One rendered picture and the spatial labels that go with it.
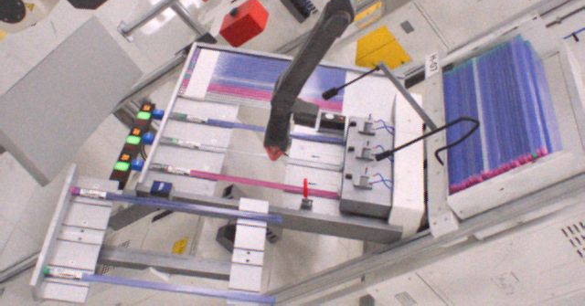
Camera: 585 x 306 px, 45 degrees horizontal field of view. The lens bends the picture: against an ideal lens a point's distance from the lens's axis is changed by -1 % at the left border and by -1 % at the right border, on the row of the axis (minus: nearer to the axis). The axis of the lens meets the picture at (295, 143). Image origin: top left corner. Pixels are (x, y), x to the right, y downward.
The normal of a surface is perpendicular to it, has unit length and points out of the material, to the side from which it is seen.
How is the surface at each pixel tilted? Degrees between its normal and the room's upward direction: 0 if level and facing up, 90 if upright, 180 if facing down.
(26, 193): 0
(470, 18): 90
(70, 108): 0
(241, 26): 90
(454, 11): 90
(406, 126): 46
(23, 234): 0
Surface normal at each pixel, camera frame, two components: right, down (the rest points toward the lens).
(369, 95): 0.10, -0.73
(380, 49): -0.12, 0.66
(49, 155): 0.78, -0.40
